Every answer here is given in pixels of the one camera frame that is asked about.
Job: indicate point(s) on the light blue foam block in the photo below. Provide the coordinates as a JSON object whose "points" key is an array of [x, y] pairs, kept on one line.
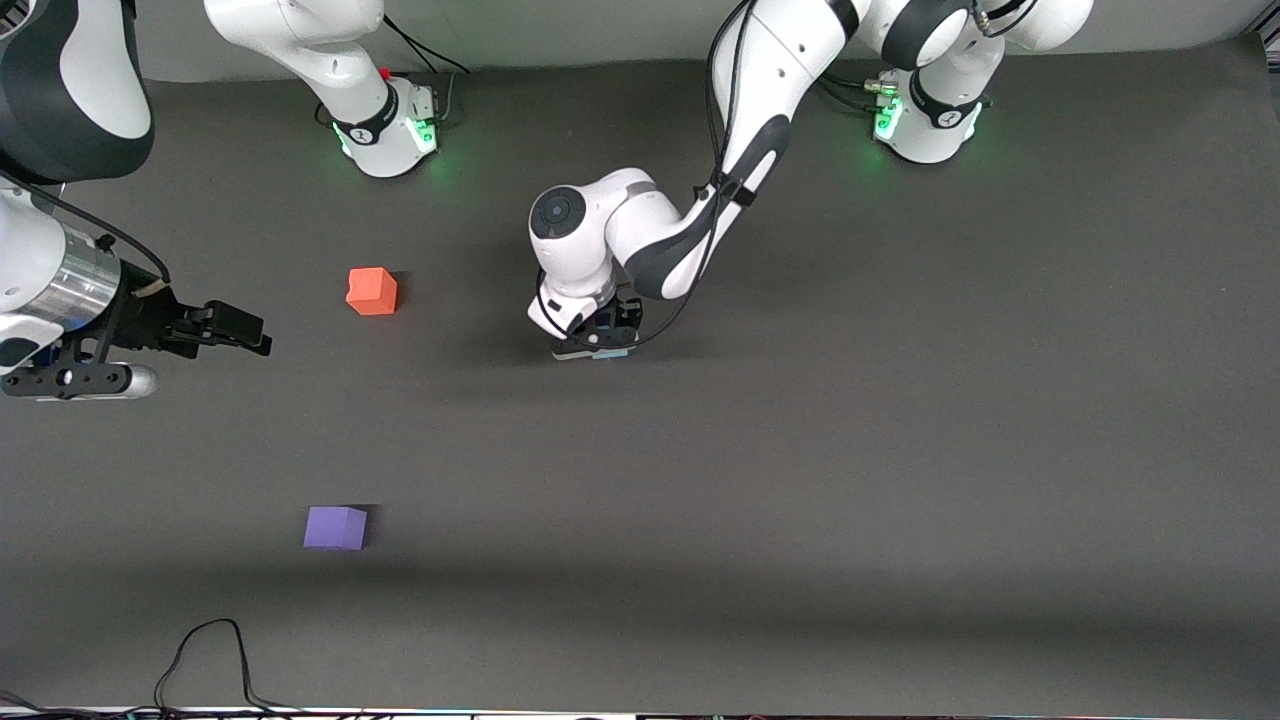
{"points": [[610, 355]]}

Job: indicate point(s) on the orange foam block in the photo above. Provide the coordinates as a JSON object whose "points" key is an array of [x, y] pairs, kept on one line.
{"points": [[372, 292]]}

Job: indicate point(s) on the dark grey table mat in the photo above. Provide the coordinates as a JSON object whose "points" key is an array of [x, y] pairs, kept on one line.
{"points": [[700, 500]]}

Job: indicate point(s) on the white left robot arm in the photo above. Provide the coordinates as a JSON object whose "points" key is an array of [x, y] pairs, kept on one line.
{"points": [[770, 80]]}

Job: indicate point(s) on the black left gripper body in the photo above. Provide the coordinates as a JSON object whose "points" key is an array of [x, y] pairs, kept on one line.
{"points": [[618, 318]]}

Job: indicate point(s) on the purple foam block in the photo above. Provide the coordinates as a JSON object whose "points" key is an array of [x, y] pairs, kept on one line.
{"points": [[335, 528]]}

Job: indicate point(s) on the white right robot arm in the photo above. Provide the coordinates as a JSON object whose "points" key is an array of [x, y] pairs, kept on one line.
{"points": [[300, 40]]}

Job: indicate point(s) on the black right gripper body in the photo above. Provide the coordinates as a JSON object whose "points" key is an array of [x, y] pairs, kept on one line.
{"points": [[143, 318]]}

